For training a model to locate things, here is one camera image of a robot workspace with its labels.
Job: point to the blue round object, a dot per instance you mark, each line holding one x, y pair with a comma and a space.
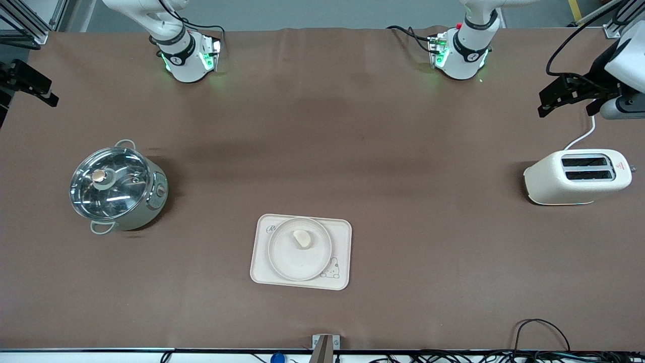
277, 358

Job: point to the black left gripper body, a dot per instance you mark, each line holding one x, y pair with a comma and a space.
599, 67

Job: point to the beige rabbit print tray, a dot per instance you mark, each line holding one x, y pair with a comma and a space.
340, 237

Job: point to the brown table cover mat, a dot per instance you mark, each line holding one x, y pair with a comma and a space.
403, 151

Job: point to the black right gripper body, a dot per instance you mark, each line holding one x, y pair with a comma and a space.
15, 75

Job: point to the aluminium frame profile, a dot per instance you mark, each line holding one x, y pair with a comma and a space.
617, 27
30, 27

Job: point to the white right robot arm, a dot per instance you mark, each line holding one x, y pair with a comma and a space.
186, 65

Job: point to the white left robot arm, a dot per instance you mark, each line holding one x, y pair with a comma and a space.
463, 60

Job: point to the metal arm base bracket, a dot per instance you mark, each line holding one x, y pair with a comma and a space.
213, 55
437, 50

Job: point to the glass pot lid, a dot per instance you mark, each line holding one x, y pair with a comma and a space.
108, 184

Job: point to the steel pot with glass lid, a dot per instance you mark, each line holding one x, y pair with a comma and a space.
151, 201

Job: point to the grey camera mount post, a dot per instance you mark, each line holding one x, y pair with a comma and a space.
322, 353

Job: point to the beige slanted rod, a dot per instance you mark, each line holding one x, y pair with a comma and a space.
594, 14

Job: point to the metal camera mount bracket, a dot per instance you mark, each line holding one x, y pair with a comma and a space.
336, 343

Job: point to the white steamed bun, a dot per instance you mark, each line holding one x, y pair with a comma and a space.
302, 238

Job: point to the beige round plate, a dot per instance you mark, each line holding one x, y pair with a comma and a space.
292, 262

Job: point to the cream two-slot toaster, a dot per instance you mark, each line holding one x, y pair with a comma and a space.
554, 184

